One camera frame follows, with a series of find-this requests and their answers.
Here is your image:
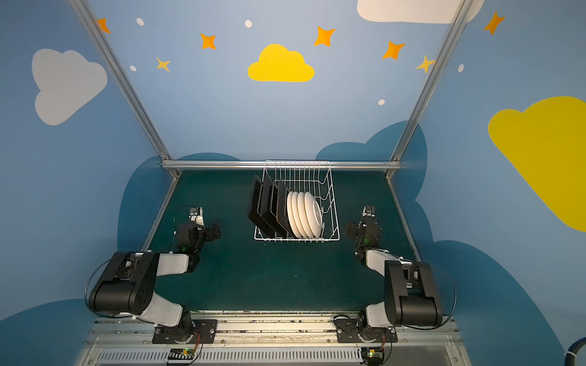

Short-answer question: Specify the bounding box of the floral square plate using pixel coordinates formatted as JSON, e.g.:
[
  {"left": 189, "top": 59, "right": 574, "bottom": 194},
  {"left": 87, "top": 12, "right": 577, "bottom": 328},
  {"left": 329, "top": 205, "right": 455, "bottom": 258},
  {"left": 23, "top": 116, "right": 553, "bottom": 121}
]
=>
[
  {"left": 247, "top": 175, "right": 271, "bottom": 238},
  {"left": 257, "top": 177, "right": 277, "bottom": 239}
]

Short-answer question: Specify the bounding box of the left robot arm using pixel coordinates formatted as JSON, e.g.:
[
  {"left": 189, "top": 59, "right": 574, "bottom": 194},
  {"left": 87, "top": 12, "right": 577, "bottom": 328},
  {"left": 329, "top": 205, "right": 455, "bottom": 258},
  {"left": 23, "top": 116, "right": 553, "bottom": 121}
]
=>
[{"left": 84, "top": 221, "right": 221, "bottom": 344}]

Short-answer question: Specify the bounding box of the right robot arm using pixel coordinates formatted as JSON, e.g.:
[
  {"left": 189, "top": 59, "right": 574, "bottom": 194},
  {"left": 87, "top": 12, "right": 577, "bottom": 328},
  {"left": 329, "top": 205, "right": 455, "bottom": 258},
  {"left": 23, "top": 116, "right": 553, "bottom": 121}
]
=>
[{"left": 344, "top": 217, "right": 443, "bottom": 342}]

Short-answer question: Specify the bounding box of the white round plate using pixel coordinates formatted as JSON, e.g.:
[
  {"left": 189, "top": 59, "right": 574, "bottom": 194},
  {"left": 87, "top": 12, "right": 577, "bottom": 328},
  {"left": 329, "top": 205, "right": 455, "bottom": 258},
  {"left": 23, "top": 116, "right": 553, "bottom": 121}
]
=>
[
  {"left": 305, "top": 192, "right": 324, "bottom": 238},
  {"left": 300, "top": 192, "right": 315, "bottom": 238},
  {"left": 287, "top": 192, "right": 303, "bottom": 239},
  {"left": 292, "top": 192, "right": 309, "bottom": 239}
]

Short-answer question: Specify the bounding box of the left controller board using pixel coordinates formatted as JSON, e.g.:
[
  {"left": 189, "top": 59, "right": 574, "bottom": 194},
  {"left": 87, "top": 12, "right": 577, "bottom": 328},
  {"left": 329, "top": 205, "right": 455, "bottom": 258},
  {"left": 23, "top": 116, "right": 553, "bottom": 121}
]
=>
[{"left": 166, "top": 348, "right": 196, "bottom": 365}]

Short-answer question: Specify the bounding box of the controller board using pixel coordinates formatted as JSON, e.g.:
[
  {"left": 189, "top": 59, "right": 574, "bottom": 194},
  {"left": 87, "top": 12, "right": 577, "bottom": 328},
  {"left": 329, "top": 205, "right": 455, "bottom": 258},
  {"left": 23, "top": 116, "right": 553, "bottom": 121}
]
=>
[
  {"left": 360, "top": 348, "right": 385, "bottom": 366},
  {"left": 166, "top": 348, "right": 196, "bottom": 365}
]

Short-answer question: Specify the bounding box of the right controller board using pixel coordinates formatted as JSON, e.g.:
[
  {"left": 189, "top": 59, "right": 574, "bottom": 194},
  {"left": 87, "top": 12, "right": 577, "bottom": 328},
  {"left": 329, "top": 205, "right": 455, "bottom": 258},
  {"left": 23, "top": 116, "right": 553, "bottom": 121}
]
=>
[{"left": 360, "top": 348, "right": 385, "bottom": 366}]

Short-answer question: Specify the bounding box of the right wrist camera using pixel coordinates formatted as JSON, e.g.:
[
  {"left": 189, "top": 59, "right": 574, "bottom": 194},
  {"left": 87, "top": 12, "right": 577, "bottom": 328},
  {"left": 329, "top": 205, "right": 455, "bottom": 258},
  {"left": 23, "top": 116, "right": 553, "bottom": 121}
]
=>
[{"left": 362, "top": 205, "right": 375, "bottom": 217}]

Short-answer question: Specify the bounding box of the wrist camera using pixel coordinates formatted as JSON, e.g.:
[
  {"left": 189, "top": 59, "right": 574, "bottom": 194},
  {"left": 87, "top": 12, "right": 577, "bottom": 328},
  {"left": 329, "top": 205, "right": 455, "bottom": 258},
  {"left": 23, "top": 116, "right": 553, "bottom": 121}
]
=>
[
  {"left": 189, "top": 207, "right": 204, "bottom": 227},
  {"left": 362, "top": 205, "right": 375, "bottom": 217}
]

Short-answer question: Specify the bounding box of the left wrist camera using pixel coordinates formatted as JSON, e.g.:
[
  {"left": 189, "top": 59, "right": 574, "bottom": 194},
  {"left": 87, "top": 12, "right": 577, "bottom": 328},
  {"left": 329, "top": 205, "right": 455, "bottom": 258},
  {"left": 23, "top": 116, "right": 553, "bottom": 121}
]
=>
[{"left": 189, "top": 207, "right": 204, "bottom": 227}]

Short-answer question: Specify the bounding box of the white wire dish rack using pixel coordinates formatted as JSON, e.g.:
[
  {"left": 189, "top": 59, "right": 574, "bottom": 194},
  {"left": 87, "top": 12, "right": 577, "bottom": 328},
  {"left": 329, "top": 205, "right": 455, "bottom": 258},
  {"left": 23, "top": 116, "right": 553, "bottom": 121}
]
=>
[{"left": 247, "top": 160, "right": 340, "bottom": 242}]

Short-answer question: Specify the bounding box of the aluminium frame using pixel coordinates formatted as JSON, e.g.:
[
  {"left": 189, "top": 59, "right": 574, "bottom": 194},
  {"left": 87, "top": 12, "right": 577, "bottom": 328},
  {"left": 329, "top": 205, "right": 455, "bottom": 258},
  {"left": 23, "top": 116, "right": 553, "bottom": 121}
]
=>
[{"left": 70, "top": 1, "right": 477, "bottom": 251}]

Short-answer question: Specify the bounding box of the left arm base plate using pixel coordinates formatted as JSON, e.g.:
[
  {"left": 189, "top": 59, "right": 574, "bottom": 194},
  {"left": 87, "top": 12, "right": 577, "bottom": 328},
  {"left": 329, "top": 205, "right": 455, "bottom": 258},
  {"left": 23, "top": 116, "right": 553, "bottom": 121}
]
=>
[{"left": 152, "top": 320, "right": 218, "bottom": 345}]

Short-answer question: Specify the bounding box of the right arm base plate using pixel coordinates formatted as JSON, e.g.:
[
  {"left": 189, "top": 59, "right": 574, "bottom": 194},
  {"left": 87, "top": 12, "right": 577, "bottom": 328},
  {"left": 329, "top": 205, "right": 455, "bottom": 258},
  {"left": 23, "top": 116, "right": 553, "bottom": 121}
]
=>
[{"left": 333, "top": 317, "right": 398, "bottom": 343}]

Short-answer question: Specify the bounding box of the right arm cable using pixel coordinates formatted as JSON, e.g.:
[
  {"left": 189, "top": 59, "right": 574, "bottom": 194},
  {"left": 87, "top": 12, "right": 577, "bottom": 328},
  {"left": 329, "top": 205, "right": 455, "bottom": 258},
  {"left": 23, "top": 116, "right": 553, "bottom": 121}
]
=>
[{"left": 402, "top": 264, "right": 458, "bottom": 331}]

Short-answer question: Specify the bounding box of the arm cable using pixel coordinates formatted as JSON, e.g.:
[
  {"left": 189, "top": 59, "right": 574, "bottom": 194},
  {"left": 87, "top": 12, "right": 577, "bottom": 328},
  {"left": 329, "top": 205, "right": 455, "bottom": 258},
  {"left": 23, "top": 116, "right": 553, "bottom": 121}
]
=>
[
  {"left": 402, "top": 264, "right": 458, "bottom": 331},
  {"left": 83, "top": 258, "right": 120, "bottom": 319}
]

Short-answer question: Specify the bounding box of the aluminium rail base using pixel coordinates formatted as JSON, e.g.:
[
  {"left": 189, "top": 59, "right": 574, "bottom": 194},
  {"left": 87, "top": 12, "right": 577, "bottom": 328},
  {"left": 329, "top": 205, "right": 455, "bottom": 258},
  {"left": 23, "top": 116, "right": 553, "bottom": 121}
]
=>
[{"left": 76, "top": 310, "right": 471, "bottom": 365}]

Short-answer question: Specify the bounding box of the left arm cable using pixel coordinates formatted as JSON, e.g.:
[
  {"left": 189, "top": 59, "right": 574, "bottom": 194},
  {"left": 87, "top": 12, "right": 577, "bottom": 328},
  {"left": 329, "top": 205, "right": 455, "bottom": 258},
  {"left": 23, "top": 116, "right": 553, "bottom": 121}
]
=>
[{"left": 83, "top": 258, "right": 120, "bottom": 319}]

